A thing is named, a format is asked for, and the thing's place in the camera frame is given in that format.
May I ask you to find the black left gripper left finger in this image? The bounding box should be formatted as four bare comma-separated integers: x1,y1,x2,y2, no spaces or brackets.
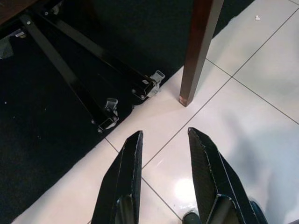
90,130,144,224

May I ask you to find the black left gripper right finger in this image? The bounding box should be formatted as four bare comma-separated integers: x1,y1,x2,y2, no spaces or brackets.
187,126,268,224

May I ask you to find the grey caster wheel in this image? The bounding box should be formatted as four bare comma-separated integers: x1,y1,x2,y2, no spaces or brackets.
104,97,120,117
140,69,166,100

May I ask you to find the black floor mat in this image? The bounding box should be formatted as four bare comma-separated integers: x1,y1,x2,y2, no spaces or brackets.
0,0,257,224

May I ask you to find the dark wooden table leg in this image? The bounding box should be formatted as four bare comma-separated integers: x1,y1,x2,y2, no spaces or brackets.
179,0,225,108

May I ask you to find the black metal stand bar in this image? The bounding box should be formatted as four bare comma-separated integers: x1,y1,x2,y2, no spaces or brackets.
37,7,162,105
20,14,120,133

